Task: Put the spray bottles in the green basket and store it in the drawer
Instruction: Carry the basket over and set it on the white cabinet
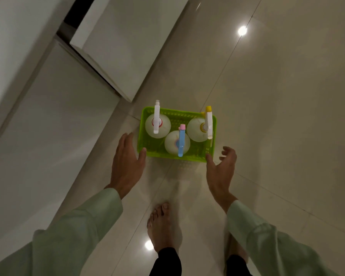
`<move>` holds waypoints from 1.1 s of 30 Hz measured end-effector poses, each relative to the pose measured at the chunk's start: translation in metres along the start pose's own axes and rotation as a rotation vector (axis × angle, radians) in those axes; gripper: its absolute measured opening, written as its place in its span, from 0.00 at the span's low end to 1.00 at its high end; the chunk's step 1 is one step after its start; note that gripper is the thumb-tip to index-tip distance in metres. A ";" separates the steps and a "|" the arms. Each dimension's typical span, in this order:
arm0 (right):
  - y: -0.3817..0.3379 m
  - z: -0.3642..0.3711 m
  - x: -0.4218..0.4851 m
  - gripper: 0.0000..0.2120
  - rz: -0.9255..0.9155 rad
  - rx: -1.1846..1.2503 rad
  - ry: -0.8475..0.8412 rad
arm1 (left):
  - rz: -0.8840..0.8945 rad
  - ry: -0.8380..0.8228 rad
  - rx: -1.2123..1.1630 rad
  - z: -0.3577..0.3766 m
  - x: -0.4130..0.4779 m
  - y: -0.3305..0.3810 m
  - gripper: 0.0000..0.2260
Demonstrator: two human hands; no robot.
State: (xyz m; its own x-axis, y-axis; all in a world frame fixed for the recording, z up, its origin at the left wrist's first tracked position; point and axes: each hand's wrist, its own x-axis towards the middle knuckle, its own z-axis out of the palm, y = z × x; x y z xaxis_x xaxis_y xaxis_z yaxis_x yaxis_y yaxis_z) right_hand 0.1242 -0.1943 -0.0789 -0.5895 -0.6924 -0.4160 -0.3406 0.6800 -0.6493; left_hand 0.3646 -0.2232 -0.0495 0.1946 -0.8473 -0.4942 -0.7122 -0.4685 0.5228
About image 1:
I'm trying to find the person's left hand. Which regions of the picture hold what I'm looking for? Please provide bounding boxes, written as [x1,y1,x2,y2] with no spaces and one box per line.
[110,133,147,199]

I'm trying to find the person's right hand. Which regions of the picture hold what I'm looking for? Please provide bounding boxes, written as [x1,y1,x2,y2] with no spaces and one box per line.
[205,146,237,202]

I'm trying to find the person's right forearm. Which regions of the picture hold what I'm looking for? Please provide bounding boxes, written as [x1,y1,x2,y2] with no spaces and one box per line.
[218,194,338,276]

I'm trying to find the person's left forearm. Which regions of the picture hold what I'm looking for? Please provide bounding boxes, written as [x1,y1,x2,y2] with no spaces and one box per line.
[0,184,124,276]

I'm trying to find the green plastic basket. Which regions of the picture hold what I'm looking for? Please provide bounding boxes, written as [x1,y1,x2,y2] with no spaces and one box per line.
[137,106,217,163]

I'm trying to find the spray bottle blue pink trigger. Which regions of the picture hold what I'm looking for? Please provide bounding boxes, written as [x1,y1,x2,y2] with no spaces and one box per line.
[164,124,191,157]

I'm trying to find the spray bottle white yellow trigger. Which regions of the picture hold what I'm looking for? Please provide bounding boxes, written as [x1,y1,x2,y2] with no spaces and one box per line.
[186,106,214,142]

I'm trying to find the spray bottle white red trigger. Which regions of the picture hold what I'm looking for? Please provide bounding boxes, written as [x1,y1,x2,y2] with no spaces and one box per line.
[145,100,171,139]

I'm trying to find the person's left foot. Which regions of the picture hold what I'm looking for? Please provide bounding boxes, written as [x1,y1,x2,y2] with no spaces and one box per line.
[147,202,182,254]

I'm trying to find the person's foot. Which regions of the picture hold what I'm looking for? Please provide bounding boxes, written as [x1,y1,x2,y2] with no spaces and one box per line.
[224,232,249,265]
[147,202,182,254]

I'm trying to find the person's right foot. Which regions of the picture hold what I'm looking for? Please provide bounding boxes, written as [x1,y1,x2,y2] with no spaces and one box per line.
[224,232,249,265]

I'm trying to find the person's left leg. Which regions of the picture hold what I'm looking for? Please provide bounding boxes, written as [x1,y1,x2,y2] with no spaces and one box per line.
[149,247,182,276]

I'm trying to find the person's leg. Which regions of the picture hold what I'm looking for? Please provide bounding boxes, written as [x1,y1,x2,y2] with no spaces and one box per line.
[149,247,182,276]
[226,255,253,276]

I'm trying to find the person's right leg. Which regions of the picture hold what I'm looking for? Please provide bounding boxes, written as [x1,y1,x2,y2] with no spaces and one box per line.
[226,255,253,276]

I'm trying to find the white cabinet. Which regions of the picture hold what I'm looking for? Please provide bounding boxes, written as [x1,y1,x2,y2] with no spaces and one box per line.
[70,0,190,103]

